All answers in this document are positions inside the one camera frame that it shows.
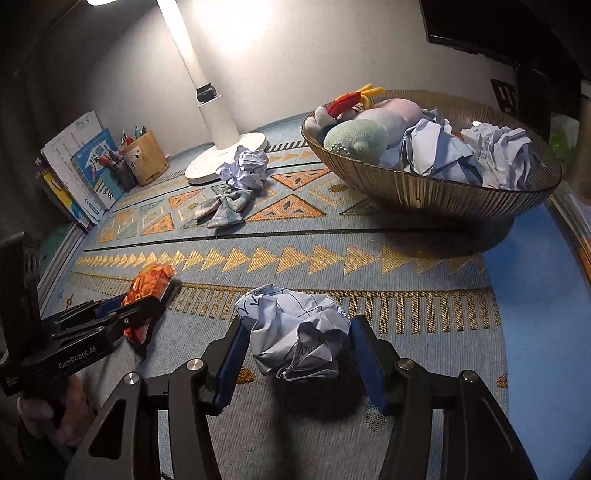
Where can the brown ribbed glass bowl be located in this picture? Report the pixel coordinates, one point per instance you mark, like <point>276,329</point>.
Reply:
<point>438,198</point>

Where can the black phone stand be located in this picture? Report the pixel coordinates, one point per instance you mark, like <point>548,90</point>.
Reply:
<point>503,96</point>

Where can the white desk lamp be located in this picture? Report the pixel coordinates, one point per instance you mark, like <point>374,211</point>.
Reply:
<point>221,124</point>

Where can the yellow book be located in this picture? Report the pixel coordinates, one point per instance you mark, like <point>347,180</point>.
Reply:
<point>60,196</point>

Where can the black phone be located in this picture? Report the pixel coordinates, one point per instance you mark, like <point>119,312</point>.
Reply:
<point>531,97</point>

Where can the dango skewer plush toy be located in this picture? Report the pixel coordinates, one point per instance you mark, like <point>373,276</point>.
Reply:
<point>364,136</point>

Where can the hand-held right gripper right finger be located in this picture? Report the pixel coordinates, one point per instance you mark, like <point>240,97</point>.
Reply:
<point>369,364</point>

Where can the stack of notebooks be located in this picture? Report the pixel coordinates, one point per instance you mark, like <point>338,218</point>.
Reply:
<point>572,221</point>

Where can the white booklet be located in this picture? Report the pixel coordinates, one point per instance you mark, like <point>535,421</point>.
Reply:
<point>64,147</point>

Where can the green folder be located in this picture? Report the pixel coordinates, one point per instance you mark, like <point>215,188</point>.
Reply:
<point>51,240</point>

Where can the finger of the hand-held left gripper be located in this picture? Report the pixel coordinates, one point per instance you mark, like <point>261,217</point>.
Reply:
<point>106,308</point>
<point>138,316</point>

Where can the blue patterned mat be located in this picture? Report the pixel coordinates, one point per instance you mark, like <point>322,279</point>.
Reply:
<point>323,258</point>

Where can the white cat plush toy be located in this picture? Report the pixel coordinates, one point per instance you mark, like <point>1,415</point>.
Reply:
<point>344,104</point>

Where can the plaid bow tie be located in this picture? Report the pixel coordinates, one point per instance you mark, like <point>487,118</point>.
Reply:
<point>224,210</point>

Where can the person's left hand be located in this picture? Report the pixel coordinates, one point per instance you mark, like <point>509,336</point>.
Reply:
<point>76,415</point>

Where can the black monitor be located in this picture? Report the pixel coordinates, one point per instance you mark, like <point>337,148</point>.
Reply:
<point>485,23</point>

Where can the red snack packet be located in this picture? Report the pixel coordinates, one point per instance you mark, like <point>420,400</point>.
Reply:
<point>150,286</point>

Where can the wooden pen holder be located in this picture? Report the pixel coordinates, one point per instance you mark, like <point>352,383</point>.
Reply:
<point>147,159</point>

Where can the bunch of pens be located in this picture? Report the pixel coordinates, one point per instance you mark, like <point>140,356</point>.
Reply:
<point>108,159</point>
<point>136,134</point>

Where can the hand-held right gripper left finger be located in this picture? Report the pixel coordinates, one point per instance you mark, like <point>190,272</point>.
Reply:
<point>231,364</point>

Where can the gold thermos bottle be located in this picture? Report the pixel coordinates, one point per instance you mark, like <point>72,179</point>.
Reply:
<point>582,152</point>

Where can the blue book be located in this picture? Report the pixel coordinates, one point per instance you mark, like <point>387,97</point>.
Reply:
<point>92,161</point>

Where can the green tissue pack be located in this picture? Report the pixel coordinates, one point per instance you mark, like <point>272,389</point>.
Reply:
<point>561,138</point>

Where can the dark pen cup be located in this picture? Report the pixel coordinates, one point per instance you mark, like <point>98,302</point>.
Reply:
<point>122,176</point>

